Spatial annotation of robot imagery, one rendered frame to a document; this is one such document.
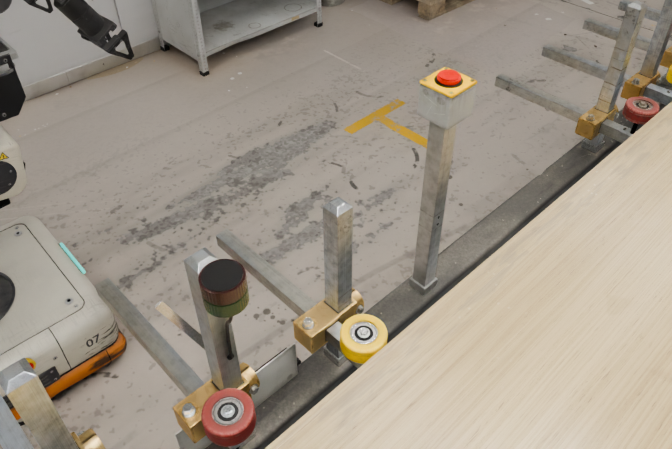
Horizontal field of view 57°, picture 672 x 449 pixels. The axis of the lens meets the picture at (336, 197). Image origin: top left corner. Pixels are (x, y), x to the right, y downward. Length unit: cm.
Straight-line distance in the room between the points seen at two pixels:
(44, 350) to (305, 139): 157
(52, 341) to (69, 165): 127
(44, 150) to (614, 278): 265
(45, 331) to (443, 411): 134
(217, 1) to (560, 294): 323
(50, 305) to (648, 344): 163
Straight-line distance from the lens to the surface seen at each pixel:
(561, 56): 210
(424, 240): 130
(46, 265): 224
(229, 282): 81
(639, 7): 171
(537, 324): 114
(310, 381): 126
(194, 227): 262
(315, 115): 320
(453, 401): 102
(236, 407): 101
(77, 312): 206
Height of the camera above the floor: 176
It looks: 41 degrees down
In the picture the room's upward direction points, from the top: 1 degrees counter-clockwise
